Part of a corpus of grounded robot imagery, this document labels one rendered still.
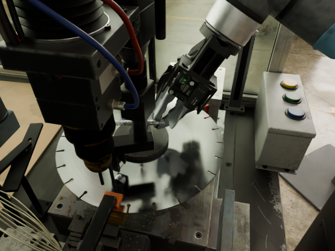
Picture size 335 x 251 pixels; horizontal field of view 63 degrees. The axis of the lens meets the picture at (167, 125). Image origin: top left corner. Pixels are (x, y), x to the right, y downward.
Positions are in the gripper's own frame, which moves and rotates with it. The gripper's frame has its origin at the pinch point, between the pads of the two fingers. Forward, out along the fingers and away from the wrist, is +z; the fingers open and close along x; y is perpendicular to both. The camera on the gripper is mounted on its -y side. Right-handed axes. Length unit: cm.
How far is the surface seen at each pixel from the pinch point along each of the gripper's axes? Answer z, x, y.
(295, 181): 36, 100, -88
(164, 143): 2.1, 2.9, 2.7
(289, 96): -13.2, 28.6, -25.4
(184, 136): 0.5, 6.1, -0.8
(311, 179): 30, 108, -90
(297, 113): -12.2, 29.8, -18.3
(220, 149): -2.6, 12.7, 1.9
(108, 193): 6.9, -2.2, 16.2
